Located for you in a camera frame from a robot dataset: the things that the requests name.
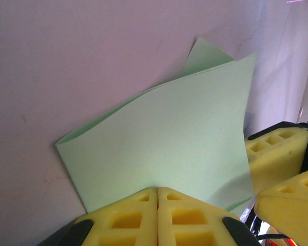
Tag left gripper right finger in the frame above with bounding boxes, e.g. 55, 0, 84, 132
158, 186, 263, 246

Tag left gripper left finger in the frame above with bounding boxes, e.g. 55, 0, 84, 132
37, 187, 159, 246

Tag light green cloth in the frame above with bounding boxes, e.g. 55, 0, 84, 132
55, 37, 257, 215

